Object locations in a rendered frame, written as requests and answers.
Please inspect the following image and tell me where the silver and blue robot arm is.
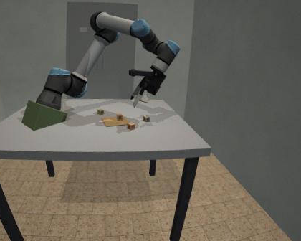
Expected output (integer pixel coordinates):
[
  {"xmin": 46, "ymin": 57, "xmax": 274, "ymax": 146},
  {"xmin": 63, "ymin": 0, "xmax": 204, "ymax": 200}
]
[{"xmin": 36, "ymin": 11, "xmax": 180, "ymax": 110}]

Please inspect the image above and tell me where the tan flat mat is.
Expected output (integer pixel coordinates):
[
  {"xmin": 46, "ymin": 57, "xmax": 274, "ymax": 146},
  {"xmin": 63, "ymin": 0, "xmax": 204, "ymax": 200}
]
[{"xmin": 101, "ymin": 116, "xmax": 129, "ymax": 127}]

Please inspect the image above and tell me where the wooden letter block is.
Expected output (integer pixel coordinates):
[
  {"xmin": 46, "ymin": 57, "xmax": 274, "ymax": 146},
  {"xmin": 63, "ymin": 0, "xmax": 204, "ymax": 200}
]
[
  {"xmin": 97, "ymin": 109, "xmax": 104, "ymax": 115},
  {"xmin": 127, "ymin": 123, "xmax": 135, "ymax": 130},
  {"xmin": 143, "ymin": 115, "xmax": 150, "ymax": 122},
  {"xmin": 117, "ymin": 114, "xmax": 123, "ymax": 121}
]

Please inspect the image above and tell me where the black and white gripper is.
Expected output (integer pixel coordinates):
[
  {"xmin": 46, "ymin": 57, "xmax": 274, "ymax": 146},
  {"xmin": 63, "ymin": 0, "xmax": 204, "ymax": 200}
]
[{"xmin": 131, "ymin": 65, "xmax": 166, "ymax": 108}]

